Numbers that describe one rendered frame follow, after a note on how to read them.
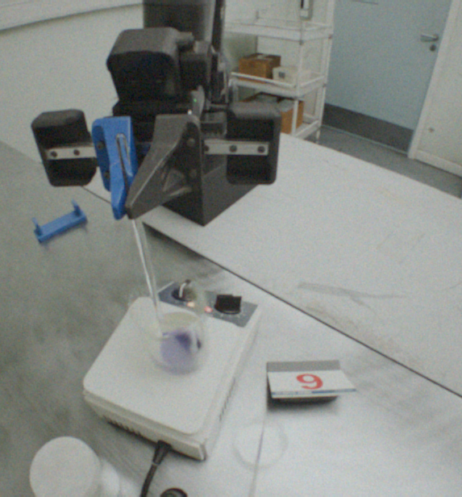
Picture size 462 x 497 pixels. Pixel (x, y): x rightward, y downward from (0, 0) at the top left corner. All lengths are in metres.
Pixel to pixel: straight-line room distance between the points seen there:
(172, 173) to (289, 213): 0.41
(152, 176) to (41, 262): 0.43
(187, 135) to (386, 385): 0.36
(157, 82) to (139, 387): 0.25
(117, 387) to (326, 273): 0.34
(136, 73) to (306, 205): 0.47
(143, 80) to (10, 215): 0.56
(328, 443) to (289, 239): 0.33
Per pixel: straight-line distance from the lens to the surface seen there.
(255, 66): 2.53
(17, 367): 0.49
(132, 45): 0.24
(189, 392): 0.31
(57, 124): 0.27
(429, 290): 0.57
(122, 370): 0.33
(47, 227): 0.66
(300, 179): 0.73
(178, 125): 0.23
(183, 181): 0.25
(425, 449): 0.44
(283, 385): 0.38
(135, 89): 0.26
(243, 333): 0.36
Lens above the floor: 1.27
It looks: 43 degrees down
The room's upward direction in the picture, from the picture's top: straight up
